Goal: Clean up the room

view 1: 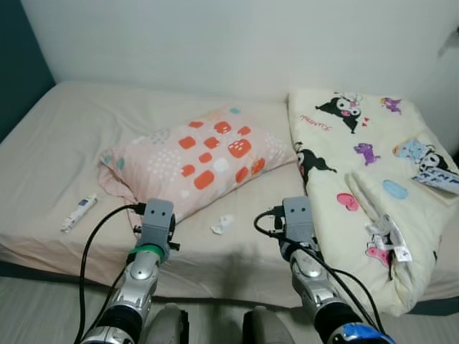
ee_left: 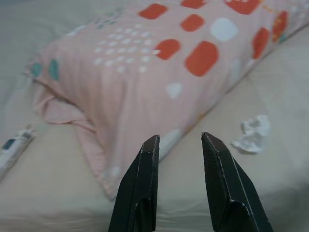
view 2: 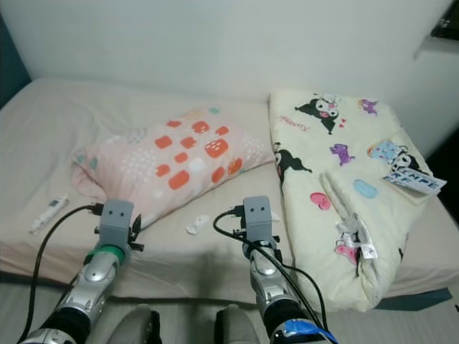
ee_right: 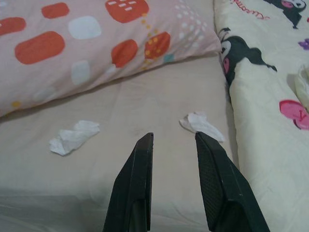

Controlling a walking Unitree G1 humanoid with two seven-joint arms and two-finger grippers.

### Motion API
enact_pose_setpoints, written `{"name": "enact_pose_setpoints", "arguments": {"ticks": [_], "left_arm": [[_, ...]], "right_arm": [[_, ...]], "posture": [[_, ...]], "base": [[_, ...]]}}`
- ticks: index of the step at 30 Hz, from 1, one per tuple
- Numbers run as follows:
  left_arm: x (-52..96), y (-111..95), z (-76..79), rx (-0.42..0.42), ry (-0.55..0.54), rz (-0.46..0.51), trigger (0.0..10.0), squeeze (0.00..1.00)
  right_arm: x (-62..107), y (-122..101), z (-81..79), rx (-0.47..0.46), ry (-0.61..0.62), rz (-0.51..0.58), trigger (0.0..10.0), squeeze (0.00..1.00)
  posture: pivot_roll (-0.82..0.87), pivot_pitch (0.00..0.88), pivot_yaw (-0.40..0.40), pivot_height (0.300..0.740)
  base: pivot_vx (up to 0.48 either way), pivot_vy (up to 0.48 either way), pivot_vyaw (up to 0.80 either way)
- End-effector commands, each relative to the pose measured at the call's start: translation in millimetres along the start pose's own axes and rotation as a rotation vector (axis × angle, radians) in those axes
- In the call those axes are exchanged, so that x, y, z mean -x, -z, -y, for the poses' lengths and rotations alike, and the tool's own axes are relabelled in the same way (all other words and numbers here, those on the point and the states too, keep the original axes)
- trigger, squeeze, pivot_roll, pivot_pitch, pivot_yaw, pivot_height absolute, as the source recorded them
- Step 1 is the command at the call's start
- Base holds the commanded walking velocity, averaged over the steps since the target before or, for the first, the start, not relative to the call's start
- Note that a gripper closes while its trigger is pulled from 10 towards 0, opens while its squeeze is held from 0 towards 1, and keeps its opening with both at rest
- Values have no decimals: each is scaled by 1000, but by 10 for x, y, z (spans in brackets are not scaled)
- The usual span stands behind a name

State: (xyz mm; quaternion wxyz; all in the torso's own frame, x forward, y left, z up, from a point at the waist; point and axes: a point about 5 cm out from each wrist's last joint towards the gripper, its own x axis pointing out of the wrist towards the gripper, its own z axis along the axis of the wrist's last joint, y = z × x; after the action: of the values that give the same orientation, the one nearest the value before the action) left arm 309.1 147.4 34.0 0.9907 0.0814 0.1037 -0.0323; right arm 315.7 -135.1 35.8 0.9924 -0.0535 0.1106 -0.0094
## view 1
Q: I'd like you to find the white tissue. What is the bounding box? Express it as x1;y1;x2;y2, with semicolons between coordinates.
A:
211;214;235;236

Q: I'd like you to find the pink patterned pillow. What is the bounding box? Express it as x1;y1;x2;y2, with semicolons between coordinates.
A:
98;107;296;224

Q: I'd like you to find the white squeeze tube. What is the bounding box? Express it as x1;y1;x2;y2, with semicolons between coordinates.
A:
60;194;98;234

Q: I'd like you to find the cream cartoon print quilt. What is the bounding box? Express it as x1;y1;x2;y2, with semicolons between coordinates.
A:
287;89;459;317

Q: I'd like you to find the grey right robot leg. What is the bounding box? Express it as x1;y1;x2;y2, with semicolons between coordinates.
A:
242;307;295;344

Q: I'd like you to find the clear plastic wrapper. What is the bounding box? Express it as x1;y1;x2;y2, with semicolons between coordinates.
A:
364;219;413;264

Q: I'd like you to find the beige sheeted mattress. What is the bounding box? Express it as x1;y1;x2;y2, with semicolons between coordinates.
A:
0;79;459;309

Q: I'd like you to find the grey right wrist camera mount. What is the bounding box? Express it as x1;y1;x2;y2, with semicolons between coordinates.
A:
282;197;316;244

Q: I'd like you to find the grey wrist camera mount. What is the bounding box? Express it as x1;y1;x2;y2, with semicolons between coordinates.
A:
138;199;176;248
282;197;316;244

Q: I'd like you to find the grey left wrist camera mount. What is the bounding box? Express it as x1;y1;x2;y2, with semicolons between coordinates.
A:
138;199;176;248

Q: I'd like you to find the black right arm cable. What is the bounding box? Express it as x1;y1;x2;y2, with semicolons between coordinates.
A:
253;208;384;334

